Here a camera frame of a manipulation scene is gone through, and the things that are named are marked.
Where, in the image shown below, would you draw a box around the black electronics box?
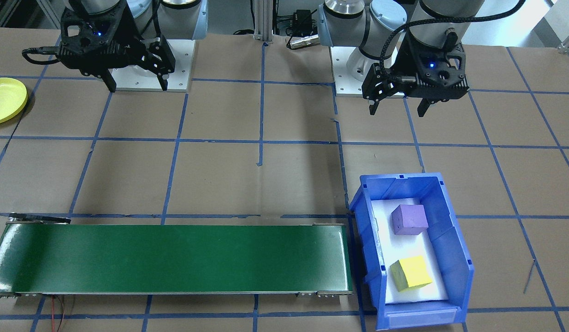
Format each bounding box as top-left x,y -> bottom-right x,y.
291,9 -> 318,34

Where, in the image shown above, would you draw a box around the silver cable connector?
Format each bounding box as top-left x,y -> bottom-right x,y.
287,35 -> 320,49

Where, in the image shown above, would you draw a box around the purple foam block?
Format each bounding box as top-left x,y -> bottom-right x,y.
391,204 -> 429,236

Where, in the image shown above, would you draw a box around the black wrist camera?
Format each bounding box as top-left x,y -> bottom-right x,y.
56,9 -> 144,78
401,42 -> 469,101

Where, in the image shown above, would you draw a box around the black braided camera cable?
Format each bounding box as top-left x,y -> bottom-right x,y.
379,0 -> 527,77

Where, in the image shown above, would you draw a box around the green conveyor belt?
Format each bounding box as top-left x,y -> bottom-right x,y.
0,213 -> 354,298

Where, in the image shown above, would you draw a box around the white foam pad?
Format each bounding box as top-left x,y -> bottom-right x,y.
371,198 -> 450,305

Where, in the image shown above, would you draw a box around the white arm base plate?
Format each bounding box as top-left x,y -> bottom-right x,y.
107,39 -> 196,92
330,45 -> 407,98

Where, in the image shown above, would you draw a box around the blue plastic storage bin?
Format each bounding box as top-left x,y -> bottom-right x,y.
349,172 -> 475,331

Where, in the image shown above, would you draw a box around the aluminium upright post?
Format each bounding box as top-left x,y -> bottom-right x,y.
252,0 -> 273,44

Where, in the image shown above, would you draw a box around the yellow plate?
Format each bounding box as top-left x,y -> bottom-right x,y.
0,77 -> 28,126

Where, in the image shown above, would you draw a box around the yellow foam block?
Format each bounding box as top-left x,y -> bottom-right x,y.
389,255 -> 433,292

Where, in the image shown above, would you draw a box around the red and black wires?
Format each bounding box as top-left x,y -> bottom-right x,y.
51,295 -> 67,332

